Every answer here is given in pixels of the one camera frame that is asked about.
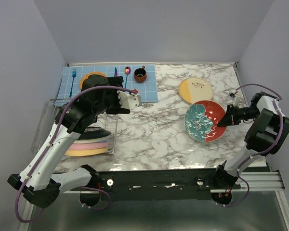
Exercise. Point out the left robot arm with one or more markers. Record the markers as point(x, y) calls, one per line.
point(37, 183)

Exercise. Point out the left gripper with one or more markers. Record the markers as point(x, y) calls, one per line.
point(117, 108)

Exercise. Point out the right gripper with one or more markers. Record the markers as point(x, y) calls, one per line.
point(229, 118)

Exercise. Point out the cream and yellow plate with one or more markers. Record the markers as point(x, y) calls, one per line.
point(195, 89)

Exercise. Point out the orange and black mug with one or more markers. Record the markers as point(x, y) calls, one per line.
point(140, 75)

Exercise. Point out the iridescent rainbow knife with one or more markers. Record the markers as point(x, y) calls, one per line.
point(116, 72)

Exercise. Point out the blue metal fork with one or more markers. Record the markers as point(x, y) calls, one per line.
point(74, 74)

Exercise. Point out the blue checked placemat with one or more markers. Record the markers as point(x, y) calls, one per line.
point(147, 89)

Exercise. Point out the steel wire dish rack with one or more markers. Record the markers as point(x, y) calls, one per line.
point(51, 109)

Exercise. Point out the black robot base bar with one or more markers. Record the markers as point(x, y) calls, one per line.
point(174, 184)

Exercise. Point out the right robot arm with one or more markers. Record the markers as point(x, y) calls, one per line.
point(265, 136)

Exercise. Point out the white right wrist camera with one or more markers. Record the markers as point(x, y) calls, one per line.
point(235, 98)

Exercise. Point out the white ceramic plate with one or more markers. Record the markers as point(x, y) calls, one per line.
point(201, 121)

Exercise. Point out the yellow plate in rack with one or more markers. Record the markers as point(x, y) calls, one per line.
point(80, 153)

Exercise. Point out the woven wicker round trivet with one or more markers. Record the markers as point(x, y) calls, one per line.
point(89, 74)

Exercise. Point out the aluminium frame rail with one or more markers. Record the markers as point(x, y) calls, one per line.
point(259, 205)

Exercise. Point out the iridescent rainbow spoon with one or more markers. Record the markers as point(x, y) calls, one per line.
point(127, 72)

